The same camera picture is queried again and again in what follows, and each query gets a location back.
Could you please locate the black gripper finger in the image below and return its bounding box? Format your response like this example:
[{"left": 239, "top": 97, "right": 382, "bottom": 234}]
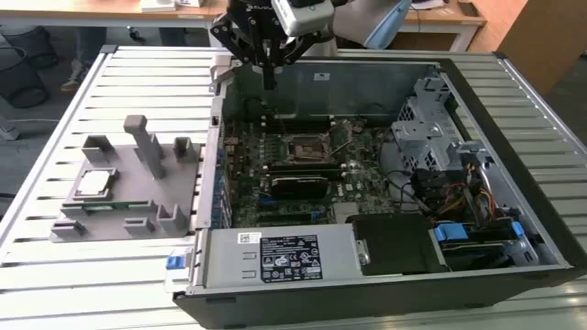
[
  {"left": 270, "top": 30, "right": 322, "bottom": 90},
  {"left": 210, "top": 13, "right": 273, "bottom": 90}
]

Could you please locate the silver CPU green board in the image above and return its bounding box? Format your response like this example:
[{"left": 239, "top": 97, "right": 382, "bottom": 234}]
[{"left": 75, "top": 169, "right": 115, "bottom": 197}]

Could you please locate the CPU socket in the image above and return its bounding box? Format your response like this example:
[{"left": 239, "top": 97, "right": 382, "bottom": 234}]
[{"left": 285, "top": 135, "right": 333, "bottom": 163}]

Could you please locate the pale blue teach pendant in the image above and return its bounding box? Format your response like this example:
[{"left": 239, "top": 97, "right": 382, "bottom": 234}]
[{"left": 366, "top": 0, "right": 414, "bottom": 50}]

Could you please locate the white box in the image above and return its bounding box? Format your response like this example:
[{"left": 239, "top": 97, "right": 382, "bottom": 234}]
[{"left": 139, "top": 0, "right": 178, "bottom": 14}]

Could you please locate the metal locking lever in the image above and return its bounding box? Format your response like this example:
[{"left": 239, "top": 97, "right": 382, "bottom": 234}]
[{"left": 332, "top": 132, "right": 356, "bottom": 156}]

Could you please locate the person in blue jeans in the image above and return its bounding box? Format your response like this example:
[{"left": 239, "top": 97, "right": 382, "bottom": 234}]
[{"left": 61, "top": 26, "right": 189, "bottom": 93}]

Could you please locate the green motherboard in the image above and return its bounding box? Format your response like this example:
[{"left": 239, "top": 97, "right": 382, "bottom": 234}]
[{"left": 219, "top": 115, "right": 401, "bottom": 230}]

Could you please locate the silver metal drive cage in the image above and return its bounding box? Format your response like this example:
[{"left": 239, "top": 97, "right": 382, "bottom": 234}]
[{"left": 392, "top": 76, "right": 468, "bottom": 173}]

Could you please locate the black graphics card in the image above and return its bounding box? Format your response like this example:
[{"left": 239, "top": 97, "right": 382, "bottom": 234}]
[{"left": 270, "top": 177, "right": 332, "bottom": 201}]

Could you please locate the black mesh waste bin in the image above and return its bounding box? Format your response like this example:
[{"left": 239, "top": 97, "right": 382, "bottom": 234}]
[
  {"left": 0, "top": 24, "right": 61, "bottom": 69},
  {"left": 0, "top": 46, "right": 51, "bottom": 109}
]

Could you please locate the grey parts rack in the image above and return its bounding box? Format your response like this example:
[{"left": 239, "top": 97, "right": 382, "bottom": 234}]
[{"left": 49, "top": 115, "right": 206, "bottom": 244}]

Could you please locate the silver chipset heatsink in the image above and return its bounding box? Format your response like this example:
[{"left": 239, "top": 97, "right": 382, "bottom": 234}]
[{"left": 333, "top": 202, "right": 364, "bottom": 221}]

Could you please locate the black expansion slot blue latch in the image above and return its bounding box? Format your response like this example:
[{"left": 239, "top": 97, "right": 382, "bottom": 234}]
[{"left": 257, "top": 212, "right": 322, "bottom": 223}]

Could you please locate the wooden cabinet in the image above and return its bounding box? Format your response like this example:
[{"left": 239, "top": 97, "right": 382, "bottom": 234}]
[{"left": 468, "top": 0, "right": 587, "bottom": 99}]

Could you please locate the green RAM stick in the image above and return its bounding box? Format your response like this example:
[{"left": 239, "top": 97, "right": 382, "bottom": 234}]
[{"left": 62, "top": 200, "right": 158, "bottom": 211}]

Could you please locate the black plastic cover box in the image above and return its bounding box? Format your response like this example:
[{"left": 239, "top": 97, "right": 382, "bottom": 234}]
[{"left": 352, "top": 212, "right": 449, "bottom": 276}]

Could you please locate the silver power supply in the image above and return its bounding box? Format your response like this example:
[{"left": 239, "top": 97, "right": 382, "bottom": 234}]
[{"left": 202, "top": 225, "right": 372, "bottom": 289}]

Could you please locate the hard disk in blue carrier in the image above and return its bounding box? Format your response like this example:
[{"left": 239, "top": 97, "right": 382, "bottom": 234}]
[{"left": 433, "top": 222, "right": 513, "bottom": 272}]

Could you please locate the blue case latch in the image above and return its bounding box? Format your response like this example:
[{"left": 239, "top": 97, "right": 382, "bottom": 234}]
[{"left": 166, "top": 253, "right": 190, "bottom": 272}]

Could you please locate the black PC case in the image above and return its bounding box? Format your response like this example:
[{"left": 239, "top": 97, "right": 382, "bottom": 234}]
[{"left": 173, "top": 51, "right": 587, "bottom": 330}]

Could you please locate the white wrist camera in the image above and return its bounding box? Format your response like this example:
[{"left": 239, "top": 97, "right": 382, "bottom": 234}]
[{"left": 275, "top": 0, "right": 336, "bottom": 38}]

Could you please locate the wooden desk white frame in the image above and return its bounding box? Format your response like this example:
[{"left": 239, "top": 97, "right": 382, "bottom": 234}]
[
  {"left": 0, "top": 0, "right": 225, "bottom": 47},
  {"left": 209, "top": 0, "right": 488, "bottom": 52}
]

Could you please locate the black plastic bracket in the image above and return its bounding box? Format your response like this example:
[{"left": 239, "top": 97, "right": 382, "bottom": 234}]
[{"left": 410, "top": 168, "right": 472, "bottom": 212}]

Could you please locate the yellow power wire bundle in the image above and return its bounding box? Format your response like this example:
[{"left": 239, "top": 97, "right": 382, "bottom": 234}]
[{"left": 430, "top": 164, "right": 501, "bottom": 223}]

